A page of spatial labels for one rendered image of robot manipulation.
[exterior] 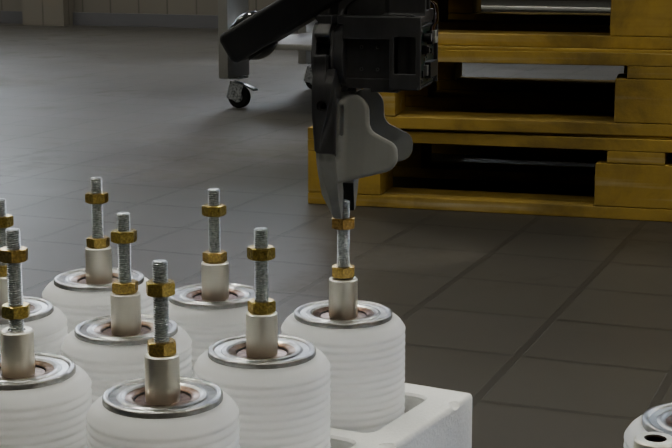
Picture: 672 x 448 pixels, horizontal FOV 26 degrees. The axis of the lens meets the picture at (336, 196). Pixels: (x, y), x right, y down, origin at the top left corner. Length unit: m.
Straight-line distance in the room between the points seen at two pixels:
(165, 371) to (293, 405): 0.12
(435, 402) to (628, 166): 1.75
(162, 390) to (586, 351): 1.11
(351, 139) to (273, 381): 0.20
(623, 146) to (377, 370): 1.81
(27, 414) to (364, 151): 0.31
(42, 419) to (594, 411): 0.89
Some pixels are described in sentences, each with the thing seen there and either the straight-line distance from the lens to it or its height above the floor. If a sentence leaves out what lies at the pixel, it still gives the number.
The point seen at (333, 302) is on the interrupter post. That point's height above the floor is 0.26.
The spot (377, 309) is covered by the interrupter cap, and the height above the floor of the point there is 0.25.
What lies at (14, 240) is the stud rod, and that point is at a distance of 0.98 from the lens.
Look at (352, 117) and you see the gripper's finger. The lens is 1.06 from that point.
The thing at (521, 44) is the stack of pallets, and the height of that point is 0.33.
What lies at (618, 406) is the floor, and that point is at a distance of 1.75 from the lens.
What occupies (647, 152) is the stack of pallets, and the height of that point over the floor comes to 0.13.
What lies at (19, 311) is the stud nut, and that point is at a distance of 0.98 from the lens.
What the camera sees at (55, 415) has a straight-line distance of 0.97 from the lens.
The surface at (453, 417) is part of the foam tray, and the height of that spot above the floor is 0.17.
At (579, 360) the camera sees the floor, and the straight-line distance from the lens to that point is 1.92.
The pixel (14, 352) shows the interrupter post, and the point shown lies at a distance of 0.99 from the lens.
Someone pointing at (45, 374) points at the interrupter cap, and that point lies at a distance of 0.98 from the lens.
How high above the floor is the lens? 0.54
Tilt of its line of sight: 10 degrees down
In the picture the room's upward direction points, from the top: straight up
